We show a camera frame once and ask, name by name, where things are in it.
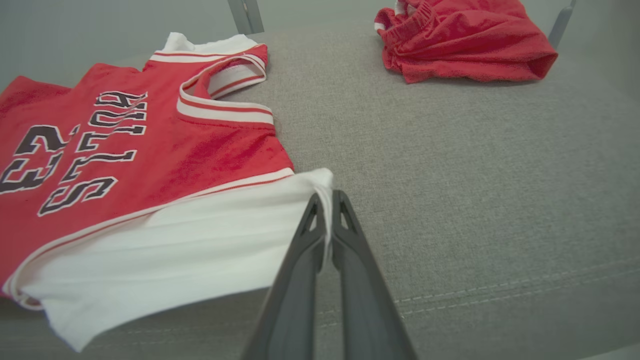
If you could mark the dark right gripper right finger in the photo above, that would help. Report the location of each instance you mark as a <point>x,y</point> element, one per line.
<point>365,310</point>

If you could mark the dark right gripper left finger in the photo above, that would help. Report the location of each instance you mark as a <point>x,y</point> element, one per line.
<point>295,300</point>

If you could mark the red white basketball jersey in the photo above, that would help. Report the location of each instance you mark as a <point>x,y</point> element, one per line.
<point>150,165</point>

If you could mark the red shorts with white stripe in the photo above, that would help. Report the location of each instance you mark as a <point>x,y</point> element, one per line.
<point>465,45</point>

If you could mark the grey partition post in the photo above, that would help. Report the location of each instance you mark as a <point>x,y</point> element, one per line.
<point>561,25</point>
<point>246,15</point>

